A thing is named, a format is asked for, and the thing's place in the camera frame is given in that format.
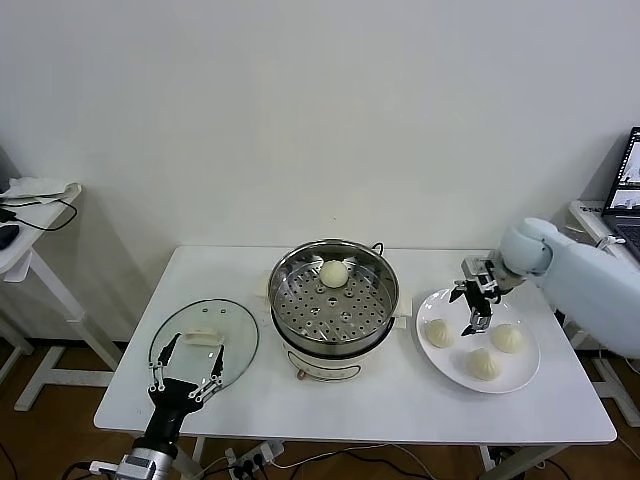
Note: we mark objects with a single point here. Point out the white side table with cloth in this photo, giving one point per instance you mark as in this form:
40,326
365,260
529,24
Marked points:
30,260

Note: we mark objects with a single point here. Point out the stainless steel steamer basket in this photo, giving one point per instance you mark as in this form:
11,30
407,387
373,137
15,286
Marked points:
387,292

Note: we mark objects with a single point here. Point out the white power strip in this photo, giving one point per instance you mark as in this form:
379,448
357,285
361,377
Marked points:
260,452

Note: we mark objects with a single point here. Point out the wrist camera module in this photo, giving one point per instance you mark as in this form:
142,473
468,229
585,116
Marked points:
476,267
102,467

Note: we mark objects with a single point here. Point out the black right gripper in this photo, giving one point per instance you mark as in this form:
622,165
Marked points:
496,285

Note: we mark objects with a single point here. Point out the white table leg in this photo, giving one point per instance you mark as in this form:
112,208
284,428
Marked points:
484,457
199,450

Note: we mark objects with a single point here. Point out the round glass lid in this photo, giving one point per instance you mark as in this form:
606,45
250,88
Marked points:
240,345

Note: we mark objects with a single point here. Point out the open black laptop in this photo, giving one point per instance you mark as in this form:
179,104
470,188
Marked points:
625,175

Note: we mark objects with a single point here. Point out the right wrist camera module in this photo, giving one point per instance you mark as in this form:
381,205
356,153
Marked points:
476,267

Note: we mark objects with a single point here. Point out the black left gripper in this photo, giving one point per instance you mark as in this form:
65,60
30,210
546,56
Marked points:
170,402

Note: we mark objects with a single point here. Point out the crumpled white cloth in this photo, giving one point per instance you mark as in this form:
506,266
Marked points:
35,187

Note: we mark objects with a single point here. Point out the white printed box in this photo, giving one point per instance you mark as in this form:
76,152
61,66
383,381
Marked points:
589,207

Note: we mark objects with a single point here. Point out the white steamed baozi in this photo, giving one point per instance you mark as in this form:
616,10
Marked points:
440,334
333,274
483,364
507,339

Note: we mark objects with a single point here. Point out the white round plate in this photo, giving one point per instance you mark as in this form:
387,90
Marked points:
450,370

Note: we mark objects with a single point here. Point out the white electric cooker base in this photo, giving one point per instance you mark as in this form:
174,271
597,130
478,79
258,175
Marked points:
325,367

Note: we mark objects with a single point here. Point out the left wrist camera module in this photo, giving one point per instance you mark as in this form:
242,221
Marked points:
102,467

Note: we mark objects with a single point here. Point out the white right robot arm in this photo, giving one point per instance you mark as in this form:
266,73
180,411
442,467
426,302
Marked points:
590,280

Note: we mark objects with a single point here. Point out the black computer mouse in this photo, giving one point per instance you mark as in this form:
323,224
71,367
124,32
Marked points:
7,235

